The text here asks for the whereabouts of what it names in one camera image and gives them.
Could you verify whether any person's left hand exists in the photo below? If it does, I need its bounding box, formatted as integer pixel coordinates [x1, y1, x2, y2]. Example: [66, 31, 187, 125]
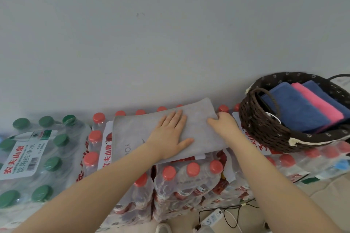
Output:
[145, 110, 195, 161]

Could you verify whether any person's right hand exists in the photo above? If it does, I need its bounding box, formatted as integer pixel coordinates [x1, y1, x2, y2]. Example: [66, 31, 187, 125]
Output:
[207, 112, 242, 143]

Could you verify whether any brown wicker basket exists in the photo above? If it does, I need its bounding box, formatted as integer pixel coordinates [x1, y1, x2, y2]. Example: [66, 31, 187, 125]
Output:
[238, 71, 350, 154]

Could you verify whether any grey towel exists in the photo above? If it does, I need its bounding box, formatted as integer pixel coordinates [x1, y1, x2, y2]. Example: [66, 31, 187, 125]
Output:
[111, 98, 230, 165]

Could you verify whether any blue towel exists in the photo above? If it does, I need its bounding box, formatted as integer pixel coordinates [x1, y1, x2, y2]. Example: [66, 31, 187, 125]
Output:
[260, 82, 331, 132]
[302, 80, 350, 119]

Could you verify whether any pink towel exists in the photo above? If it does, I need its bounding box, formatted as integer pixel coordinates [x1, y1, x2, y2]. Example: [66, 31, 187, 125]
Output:
[291, 82, 345, 134]

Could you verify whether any person's right forearm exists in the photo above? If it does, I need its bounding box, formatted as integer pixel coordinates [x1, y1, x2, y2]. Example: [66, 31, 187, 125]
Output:
[227, 131, 345, 233]

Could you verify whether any person's left forearm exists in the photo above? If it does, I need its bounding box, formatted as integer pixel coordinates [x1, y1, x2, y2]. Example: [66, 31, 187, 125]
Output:
[11, 142, 164, 233]

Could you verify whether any stack of bottled water packs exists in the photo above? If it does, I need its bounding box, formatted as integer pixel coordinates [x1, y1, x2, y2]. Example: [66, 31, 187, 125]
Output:
[0, 103, 350, 233]

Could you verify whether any white zip tie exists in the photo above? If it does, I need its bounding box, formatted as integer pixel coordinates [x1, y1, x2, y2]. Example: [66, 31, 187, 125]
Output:
[269, 112, 283, 125]

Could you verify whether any white power strip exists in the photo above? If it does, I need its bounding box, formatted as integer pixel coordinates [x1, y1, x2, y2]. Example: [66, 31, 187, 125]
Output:
[201, 208, 222, 228]

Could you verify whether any black power cable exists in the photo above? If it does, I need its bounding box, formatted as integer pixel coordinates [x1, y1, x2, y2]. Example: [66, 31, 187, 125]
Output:
[198, 198, 259, 228]

